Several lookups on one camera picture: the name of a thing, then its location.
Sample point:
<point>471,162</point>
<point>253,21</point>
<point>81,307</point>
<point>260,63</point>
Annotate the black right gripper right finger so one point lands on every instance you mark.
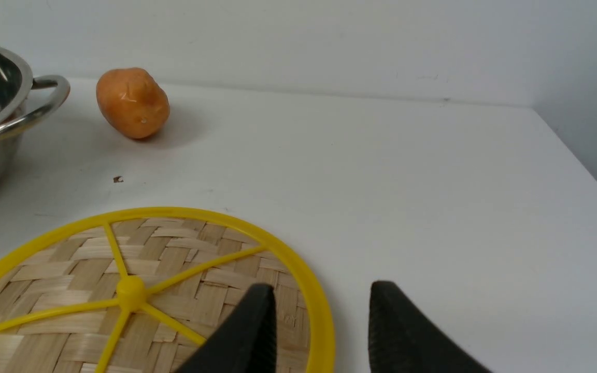
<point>402,339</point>

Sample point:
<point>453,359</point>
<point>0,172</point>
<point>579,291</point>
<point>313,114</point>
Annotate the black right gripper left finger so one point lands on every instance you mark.
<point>245,342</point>

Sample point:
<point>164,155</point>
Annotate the brown potato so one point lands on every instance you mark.
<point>132,102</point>

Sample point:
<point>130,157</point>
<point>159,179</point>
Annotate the yellow rimmed woven steamer lid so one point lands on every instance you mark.
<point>141,290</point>

